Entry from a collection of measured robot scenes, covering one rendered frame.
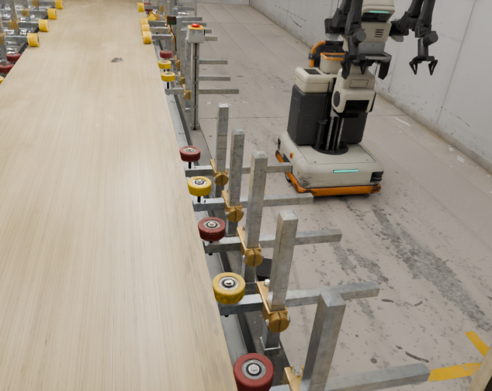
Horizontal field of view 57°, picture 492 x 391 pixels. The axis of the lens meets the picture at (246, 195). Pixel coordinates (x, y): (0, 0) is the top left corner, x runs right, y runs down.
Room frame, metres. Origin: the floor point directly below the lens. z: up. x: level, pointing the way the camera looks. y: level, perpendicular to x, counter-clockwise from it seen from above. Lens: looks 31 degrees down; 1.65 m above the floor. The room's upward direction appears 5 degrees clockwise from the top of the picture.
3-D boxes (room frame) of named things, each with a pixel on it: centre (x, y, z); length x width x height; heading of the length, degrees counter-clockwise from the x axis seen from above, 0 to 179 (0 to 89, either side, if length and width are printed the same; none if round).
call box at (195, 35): (2.25, 0.31, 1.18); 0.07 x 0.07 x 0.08; 16
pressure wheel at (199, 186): (1.31, 0.16, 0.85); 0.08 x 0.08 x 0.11
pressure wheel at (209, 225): (1.07, 0.09, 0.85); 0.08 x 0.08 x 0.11
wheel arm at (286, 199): (1.36, -0.03, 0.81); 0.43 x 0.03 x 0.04; 106
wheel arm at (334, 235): (1.12, -0.10, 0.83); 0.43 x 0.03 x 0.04; 106
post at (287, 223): (0.82, -0.10, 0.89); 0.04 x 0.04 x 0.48; 16
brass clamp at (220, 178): (1.56, 0.11, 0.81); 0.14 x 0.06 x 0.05; 16
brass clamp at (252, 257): (1.08, -0.02, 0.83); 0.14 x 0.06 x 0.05; 16
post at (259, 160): (1.06, -0.03, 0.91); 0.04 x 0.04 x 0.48; 16
